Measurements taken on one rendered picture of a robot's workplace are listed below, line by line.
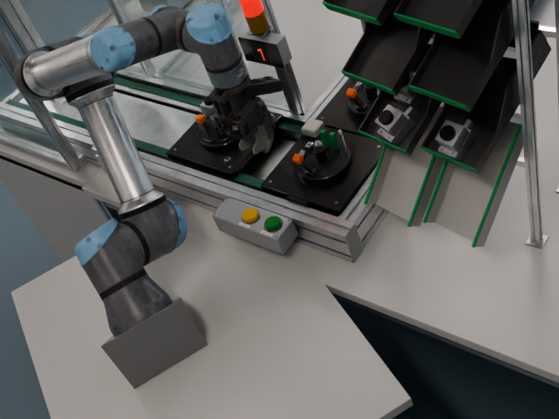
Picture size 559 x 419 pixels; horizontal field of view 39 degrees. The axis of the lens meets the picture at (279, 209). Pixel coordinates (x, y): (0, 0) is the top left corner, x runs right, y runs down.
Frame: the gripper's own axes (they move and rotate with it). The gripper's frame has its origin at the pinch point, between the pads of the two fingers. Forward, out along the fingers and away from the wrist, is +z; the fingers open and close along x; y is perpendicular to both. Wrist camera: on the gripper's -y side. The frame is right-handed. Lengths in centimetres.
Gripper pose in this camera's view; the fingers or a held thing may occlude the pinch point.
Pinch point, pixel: (266, 145)
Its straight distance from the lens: 169.5
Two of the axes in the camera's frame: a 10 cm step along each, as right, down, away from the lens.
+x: 7.8, 2.7, -5.6
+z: 2.7, 6.6, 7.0
